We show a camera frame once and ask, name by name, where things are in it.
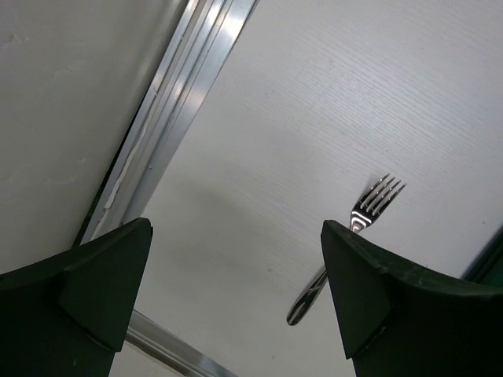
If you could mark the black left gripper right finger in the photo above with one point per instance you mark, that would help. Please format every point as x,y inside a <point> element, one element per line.
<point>398,318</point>

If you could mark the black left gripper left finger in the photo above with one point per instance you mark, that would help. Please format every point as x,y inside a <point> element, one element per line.
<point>68,315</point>

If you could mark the silver fork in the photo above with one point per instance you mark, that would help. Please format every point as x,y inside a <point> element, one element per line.
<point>366,211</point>

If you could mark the dark green cloth napkin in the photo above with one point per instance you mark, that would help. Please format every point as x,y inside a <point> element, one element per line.
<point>487,268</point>

